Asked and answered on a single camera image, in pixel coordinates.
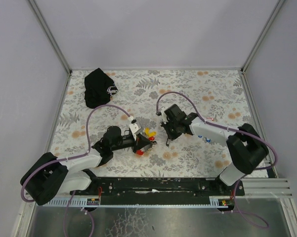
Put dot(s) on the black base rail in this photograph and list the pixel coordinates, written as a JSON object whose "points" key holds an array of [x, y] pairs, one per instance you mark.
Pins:
{"points": [[158, 191]]}

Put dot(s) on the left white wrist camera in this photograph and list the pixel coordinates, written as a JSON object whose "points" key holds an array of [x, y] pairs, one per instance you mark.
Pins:
{"points": [[134, 126]]}

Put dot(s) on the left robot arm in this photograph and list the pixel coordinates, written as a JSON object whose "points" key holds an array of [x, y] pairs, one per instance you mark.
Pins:
{"points": [[51, 176]]}

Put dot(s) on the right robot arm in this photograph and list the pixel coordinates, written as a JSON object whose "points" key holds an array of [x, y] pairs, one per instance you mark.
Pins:
{"points": [[245, 146]]}

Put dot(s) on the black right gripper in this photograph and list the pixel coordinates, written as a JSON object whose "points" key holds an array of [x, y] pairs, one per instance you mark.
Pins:
{"points": [[170, 128]]}

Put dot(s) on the yellow key tag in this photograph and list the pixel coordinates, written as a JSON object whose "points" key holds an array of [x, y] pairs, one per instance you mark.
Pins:
{"points": [[150, 134]]}

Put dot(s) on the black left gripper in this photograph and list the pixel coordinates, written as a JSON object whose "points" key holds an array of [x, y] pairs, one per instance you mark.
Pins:
{"points": [[137, 143]]}

